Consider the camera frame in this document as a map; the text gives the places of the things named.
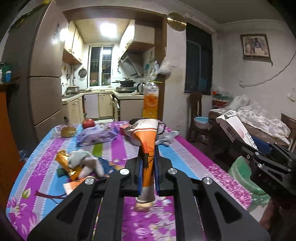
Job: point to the gold yellow carton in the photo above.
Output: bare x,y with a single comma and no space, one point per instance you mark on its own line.
63,159

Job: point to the yellow sponge block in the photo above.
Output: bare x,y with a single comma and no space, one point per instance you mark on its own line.
143,207

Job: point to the clear plastic sheet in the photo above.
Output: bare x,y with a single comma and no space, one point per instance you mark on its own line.
251,113

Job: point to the red apple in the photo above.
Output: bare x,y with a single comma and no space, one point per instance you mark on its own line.
88,123

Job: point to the hanging white plastic bag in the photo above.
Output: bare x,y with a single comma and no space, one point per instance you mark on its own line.
165,67

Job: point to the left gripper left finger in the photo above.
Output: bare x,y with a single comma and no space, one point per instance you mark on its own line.
94,210

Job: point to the upper kitchen cabinets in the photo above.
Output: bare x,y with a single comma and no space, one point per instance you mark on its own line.
73,46

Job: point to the bagged bread roll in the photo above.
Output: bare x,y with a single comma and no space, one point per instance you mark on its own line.
68,131

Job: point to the steel pot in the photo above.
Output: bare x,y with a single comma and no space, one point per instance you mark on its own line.
148,124

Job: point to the framed wall picture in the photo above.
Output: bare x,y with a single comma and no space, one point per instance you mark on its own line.
255,46

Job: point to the kitchen window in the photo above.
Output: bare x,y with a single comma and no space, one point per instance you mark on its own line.
99,65

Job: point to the kitchen base cabinets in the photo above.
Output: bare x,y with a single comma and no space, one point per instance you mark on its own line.
102,104

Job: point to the purple wet wipes pack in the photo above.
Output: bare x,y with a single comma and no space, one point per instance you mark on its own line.
96,135

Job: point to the blue wash basin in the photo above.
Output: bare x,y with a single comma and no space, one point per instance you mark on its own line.
201,122

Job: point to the black wok on stove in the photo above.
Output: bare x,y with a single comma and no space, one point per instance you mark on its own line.
126,82

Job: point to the ceiling light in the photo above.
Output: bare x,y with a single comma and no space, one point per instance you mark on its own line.
108,30

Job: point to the grey white sock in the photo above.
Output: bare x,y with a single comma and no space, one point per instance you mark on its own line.
87,161

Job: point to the wooden chair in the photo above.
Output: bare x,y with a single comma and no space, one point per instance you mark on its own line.
195,111

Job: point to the orange juice bottle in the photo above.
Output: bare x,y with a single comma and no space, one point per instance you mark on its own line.
151,100

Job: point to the dark wooden side table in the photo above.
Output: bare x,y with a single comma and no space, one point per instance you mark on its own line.
221,145

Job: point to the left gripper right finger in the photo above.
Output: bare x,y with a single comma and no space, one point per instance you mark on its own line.
203,210

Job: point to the right hand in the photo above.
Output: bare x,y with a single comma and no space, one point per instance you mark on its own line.
279,222

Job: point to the orange wooden cabinet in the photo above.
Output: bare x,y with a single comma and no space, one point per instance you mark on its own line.
10,157

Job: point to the round gold wall clock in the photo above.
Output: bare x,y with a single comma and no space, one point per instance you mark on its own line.
176,22

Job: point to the electric kettle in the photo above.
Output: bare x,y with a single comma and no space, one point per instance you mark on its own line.
140,87

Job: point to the white paper box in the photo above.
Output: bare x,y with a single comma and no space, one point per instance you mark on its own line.
234,128

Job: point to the blue snack package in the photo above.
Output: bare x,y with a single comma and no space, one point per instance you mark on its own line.
108,166

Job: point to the range hood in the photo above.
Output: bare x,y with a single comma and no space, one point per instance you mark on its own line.
132,64

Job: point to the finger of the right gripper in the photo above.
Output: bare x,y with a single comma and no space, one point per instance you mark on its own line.
262,146
245,150

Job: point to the orange white carton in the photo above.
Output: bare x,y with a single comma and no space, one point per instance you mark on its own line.
147,140

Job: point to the silver refrigerator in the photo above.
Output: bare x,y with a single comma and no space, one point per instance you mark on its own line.
34,52

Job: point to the dark window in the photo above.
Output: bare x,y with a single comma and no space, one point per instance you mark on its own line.
199,60

